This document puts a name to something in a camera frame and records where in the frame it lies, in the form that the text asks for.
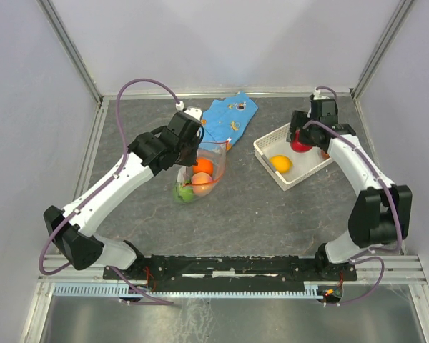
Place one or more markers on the orange fruit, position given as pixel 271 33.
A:
pixel 203 165

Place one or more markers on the green watermelon ball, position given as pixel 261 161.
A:
pixel 183 193

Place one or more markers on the clear zip top bag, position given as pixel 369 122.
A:
pixel 216 153

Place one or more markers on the peach fruit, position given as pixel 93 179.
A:
pixel 201 184

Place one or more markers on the yellow lemon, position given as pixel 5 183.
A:
pixel 281 163

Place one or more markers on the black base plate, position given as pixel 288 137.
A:
pixel 235 274

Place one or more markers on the white plastic basket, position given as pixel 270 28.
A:
pixel 304 165

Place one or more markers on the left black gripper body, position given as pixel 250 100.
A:
pixel 189 153

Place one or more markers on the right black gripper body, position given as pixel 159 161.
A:
pixel 308 132

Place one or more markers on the brown kiwi fruit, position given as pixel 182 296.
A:
pixel 324 155

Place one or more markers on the red apple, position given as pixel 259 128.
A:
pixel 297 146

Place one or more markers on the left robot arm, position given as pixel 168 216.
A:
pixel 73 228

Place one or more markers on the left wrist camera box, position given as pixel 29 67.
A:
pixel 194 112

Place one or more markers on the blue patterned cloth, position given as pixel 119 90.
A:
pixel 227 119

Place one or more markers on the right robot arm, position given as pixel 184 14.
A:
pixel 380 218

